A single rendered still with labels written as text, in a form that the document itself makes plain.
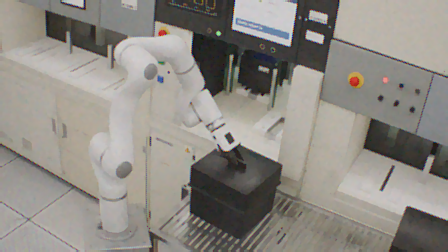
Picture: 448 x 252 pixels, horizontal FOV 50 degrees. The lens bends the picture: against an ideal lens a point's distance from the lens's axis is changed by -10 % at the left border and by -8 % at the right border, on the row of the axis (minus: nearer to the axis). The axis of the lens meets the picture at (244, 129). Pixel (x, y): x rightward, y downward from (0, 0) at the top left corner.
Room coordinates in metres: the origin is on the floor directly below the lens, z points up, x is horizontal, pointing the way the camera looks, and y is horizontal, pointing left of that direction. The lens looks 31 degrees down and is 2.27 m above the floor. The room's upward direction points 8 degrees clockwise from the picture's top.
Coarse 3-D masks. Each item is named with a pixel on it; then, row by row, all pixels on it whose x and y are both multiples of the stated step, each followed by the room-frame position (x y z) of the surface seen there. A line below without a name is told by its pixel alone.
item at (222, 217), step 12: (192, 192) 1.74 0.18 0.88; (192, 204) 1.74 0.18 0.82; (204, 204) 1.71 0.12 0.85; (216, 204) 1.68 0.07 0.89; (264, 204) 1.76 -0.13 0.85; (204, 216) 1.70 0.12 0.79; (216, 216) 1.67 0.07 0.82; (228, 216) 1.65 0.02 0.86; (240, 216) 1.62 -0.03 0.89; (252, 216) 1.68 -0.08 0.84; (264, 216) 1.78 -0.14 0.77; (228, 228) 1.64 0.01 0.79; (240, 228) 1.62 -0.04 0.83
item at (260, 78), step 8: (248, 48) 2.80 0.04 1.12; (248, 56) 2.70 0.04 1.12; (240, 64) 2.71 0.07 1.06; (248, 64) 2.69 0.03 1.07; (256, 64) 2.67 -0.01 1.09; (264, 64) 2.66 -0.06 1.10; (272, 64) 2.64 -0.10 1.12; (240, 72) 2.71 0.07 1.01; (248, 72) 2.69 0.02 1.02; (256, 72) 2.67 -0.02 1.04; (264, 72) 2.65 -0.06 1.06; (272, 72) 2.63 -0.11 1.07; (280, 72) 2.73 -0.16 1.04; (240, 80) 2.71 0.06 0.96; (248, 80) 2.69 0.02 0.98; (256, 80) 2.67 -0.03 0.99; (264, 80) 2.65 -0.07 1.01; (280, 80) 2.74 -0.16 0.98; (248, 88) 2.73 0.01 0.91; (256, 88) 2.67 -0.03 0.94; (264, 88) 2.65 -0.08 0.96
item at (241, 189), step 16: (208, 160) 1.80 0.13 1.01; (224, 160) 1.82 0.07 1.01; (240, 160) 1.79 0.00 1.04; (256, 160) 1.85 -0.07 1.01; (272, 160) 1.87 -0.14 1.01; (192, 176) 1.74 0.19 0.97; (208, 176) 1.70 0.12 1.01; (224, 176) 1.71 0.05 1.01; (240, 176) 1.72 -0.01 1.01; (256, 176) 1.74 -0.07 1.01; (272, 176) 1.77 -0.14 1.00; (208, 192) 1.69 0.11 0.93; (224, 192) 1.66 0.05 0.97; (240, 192) 1.62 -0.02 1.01; (256, 192) 1.67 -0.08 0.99; (240, 208) 1.61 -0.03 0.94
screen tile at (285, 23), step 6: (270, 0) 2.10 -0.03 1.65; (270, 6) 2.10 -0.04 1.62; (276, 6) 2.08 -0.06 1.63; (282, 6) 2.07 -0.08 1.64; (282, 12) 2.07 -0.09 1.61; (288, 12) 2.06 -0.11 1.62; (270, 18) 2.09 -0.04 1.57; (276, 18) 2.08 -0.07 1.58; (282, 18) 2.07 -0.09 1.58; (288, 18) 2.06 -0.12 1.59; (276, 24) 2.08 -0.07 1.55; (282, 24) 2.07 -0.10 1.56; (288, 24) 2.06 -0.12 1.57
